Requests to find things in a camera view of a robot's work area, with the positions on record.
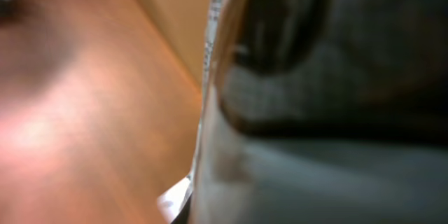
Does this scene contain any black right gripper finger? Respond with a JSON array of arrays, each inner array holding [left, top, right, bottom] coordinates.
[[171, 196, 192, 224]]

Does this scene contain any green 3M cleaner package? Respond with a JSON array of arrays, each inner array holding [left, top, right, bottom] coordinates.
[[158, 0, 447, 224]]

